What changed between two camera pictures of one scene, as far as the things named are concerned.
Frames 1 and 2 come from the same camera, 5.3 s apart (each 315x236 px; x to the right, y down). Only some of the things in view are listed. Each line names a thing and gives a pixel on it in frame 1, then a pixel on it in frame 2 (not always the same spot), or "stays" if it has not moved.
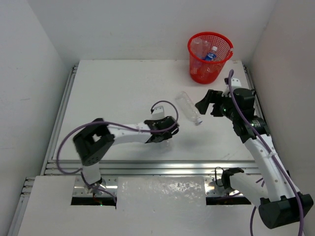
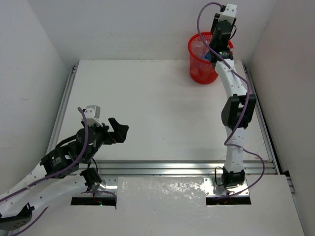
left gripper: (165, 126) to (106, 134)
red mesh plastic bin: (208, 52) stays
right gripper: (212, 96) to (217, 16)
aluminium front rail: (149, 167) stays
